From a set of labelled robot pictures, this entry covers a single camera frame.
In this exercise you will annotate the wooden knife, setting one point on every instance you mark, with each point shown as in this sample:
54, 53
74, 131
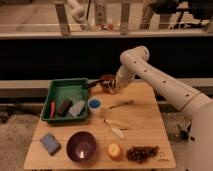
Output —
117, 124

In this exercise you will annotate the red marker in tray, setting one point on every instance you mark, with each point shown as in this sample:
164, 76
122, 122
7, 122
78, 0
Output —
52, 109

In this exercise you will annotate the dark brush block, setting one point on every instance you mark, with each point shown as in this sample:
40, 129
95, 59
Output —
63, 108

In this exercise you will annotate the orange fruit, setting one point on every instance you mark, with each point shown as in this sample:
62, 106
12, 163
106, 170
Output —
114, 151

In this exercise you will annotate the grey cloth in tray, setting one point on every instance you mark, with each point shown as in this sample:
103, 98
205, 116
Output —
77, 108

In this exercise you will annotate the blue sponge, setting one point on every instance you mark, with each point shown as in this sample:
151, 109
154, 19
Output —
50, 143

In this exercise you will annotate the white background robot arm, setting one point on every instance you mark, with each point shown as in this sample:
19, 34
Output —
77, 13

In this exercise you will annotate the wooden spoon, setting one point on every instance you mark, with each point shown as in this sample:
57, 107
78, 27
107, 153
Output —
122, 104

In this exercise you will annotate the bunch of dark grapes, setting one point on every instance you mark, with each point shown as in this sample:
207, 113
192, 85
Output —
141, 154

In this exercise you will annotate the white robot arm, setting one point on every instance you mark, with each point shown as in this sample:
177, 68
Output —
186, 99

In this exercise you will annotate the white cup blue inside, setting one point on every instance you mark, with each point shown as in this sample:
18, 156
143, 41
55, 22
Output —
94, 105

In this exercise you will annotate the red-brown pan with handle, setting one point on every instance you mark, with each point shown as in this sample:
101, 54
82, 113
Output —
107, 83

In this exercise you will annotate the purple bowl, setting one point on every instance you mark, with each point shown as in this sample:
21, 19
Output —
81, 146

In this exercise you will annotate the green plastic tray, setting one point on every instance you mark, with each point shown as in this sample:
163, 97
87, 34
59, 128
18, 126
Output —
63, 94

